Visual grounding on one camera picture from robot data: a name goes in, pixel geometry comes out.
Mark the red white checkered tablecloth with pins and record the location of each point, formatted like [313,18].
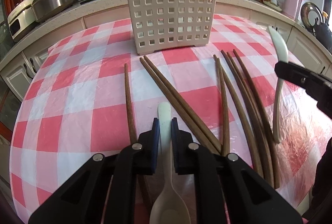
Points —
[75,106]

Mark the kitchen countertop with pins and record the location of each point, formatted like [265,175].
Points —
[95,7]

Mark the beige perforated utensil basket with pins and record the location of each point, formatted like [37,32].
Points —
[165,24]

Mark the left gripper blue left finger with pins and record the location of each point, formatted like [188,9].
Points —
[154,143]

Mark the white lower cabinets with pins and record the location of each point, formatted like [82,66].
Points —
[28,62]

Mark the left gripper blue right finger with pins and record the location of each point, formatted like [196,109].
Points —
[175,147]

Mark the black kettle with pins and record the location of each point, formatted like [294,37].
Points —
[322,33]

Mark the white small cooker appliance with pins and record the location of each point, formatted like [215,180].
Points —
[21,20]

